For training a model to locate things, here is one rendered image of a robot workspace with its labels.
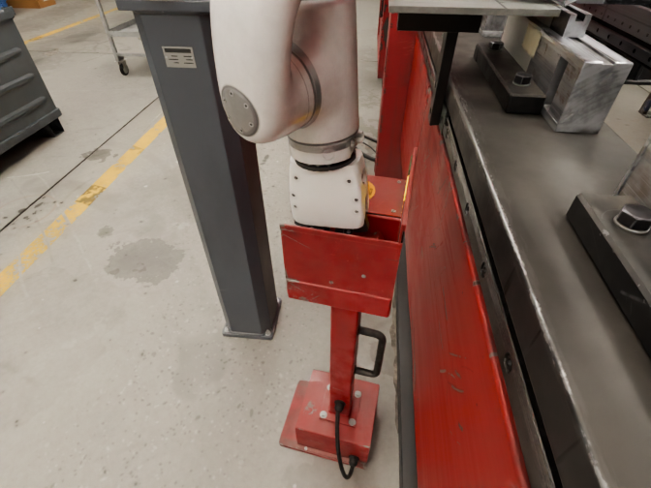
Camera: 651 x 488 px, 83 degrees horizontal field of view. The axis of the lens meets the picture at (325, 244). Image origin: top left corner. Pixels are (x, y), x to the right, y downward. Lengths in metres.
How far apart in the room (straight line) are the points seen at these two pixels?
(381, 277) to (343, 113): 0.22
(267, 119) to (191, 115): 0.53
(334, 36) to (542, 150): 0.33
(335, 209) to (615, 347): 0.31
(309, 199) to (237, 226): 0.53
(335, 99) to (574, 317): 0.28
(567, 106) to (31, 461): 1.46
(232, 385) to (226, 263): 0.40
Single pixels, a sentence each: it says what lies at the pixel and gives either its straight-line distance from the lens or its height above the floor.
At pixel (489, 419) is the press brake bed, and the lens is 0.45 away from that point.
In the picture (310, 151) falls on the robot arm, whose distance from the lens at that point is 0.42.
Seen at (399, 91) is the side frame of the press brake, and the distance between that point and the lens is 1.74.
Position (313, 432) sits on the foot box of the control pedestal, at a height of 0.12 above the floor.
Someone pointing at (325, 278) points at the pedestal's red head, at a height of 0.72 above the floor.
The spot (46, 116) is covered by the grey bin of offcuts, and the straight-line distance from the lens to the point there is 3.06.
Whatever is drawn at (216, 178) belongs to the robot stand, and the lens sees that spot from 0.92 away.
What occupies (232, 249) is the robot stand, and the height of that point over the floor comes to 0.42.
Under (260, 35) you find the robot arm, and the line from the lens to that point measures 0.32.
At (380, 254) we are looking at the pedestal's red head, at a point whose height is 0.79.
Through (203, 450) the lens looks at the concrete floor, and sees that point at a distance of 1.22.
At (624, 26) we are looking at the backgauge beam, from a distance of 1.13.
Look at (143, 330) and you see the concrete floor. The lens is 1.50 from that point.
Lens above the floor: 1.11
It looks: 42 degrees down
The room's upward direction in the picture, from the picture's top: straight up
